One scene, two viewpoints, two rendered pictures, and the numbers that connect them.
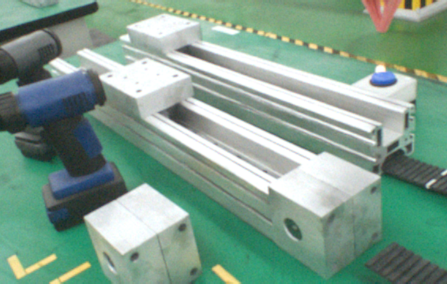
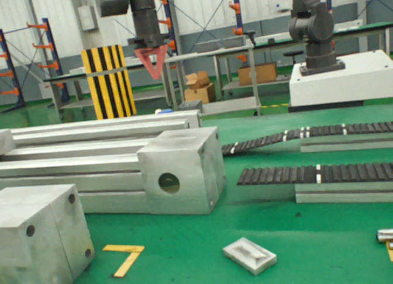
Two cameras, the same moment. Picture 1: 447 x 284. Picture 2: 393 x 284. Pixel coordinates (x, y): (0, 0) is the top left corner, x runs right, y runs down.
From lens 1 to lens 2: 0.30 m
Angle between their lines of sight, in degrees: 37
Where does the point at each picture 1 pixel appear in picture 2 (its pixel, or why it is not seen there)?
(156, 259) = (52, 236)
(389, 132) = not seen: hidden behind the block
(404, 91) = not seen: hidden behind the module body
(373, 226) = (221, 169)
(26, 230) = not seen: outside the picture
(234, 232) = (107, 222)
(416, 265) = (269, 172)
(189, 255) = (82, 234)
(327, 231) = (203, 164)
